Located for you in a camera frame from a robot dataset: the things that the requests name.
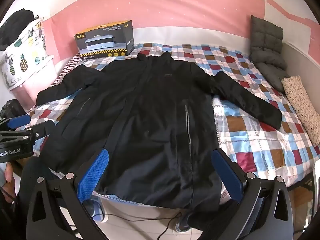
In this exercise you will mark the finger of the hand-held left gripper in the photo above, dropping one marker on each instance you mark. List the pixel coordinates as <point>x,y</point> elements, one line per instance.
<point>40,129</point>
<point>18,121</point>

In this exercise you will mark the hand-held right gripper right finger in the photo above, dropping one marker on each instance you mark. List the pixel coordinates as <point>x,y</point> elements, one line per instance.
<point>226,175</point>

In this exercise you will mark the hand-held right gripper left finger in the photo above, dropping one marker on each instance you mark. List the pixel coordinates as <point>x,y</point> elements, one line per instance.
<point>93,172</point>

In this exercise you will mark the black jacket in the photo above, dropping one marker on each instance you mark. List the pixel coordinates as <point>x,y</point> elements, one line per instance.
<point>150,117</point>

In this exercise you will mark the person's left hand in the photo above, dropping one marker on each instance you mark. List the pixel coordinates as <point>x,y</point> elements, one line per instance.
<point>8,175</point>

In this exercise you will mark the blue slipper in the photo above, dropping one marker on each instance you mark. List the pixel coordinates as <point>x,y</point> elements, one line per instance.
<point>96,208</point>

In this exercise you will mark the checkered blanket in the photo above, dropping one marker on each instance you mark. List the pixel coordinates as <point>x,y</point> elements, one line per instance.
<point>250,130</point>

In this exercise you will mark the grey shoe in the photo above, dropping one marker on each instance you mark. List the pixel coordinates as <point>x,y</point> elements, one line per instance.
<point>183,223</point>

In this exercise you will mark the pineapple print cloth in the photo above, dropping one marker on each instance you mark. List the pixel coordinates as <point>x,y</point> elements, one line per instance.
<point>22,55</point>

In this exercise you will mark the red striped cloth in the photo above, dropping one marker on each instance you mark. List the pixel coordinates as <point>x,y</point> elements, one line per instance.
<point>70,66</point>

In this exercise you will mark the black bag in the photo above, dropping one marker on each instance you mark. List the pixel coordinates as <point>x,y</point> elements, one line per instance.
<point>15,22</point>

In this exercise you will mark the floral pillow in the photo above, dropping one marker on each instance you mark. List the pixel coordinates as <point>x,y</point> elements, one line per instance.
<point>300,105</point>

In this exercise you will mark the black appliance cardboard box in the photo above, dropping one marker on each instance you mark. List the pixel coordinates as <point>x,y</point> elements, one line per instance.
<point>105,42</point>

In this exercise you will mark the grey quilted cushion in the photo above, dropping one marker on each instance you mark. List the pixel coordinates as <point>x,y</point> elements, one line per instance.
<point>265,42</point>

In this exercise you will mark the metal bed frame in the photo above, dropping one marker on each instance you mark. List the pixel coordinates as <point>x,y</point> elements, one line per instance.
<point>301,183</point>

